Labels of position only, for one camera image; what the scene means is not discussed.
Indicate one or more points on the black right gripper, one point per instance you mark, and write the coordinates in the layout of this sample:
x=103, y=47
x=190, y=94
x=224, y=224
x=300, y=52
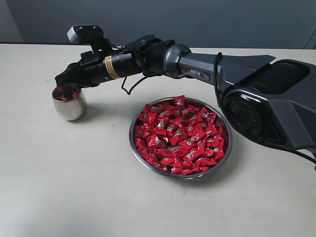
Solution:
x=89, y=71

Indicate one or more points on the stainless steel plate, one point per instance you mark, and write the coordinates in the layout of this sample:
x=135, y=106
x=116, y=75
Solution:
x=182, y=143

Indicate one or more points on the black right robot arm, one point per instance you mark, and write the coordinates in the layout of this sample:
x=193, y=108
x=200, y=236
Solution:
x=271, y=102

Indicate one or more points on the stainless steel cup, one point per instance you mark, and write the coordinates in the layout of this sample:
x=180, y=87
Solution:
x=73, y=109

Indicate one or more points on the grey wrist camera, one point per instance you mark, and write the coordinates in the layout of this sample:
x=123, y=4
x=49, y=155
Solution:
x=81, y=34

